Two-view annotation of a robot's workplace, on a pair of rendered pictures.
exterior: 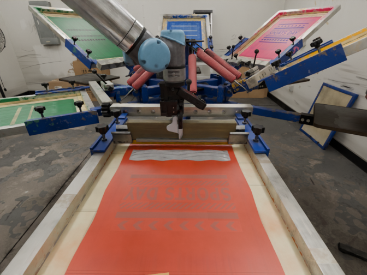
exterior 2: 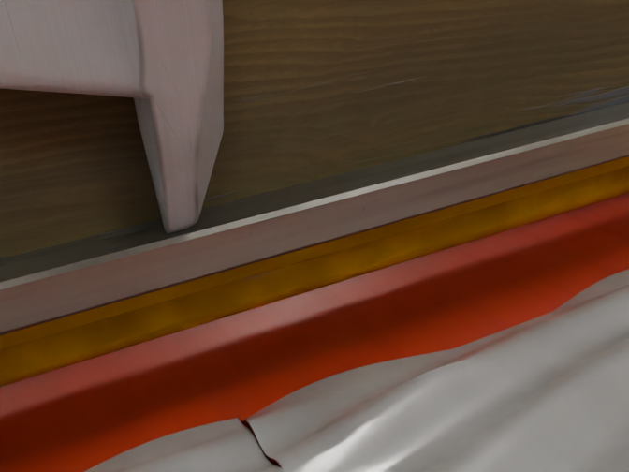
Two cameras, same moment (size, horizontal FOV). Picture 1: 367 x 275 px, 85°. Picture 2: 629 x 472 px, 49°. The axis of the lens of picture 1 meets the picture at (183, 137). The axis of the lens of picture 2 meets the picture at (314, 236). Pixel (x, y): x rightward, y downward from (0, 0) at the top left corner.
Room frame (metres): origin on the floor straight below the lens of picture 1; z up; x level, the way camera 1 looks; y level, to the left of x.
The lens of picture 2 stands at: (0.54, 0.04, 1.05)
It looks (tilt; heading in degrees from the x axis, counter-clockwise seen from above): 23 degrees down; 338
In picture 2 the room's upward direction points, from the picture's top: 7 degrees counter-clockwise
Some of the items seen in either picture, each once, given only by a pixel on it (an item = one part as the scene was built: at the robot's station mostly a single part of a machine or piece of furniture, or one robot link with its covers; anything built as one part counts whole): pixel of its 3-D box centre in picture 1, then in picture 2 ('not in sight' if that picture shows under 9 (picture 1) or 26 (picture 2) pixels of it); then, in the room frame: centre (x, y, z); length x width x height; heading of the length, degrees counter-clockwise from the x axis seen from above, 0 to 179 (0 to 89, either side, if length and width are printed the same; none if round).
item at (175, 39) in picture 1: (172, 49); not in sight; (0.69, 0.04, 1.31); 0.09 x 0.08 x 0.11; 111
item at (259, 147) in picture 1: (248, 137); not in sight; (0.73, -0.27, 0.97); 0.30 x 0.05 x 0.07; 179
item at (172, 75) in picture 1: (174, 75); not in sight; (0.69, 0.03, 1.23); 0.08 x 0.08 x 0.05
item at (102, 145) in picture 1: (112, 136); not in sight; (0.73, 0.29, 0.97); 0.30 x 0.05 x 0.07; 179
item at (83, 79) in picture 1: (121, 86); not in sight; (1.89, 0.58, 0.91); 1.34 x 0.40 x 0.08; 59
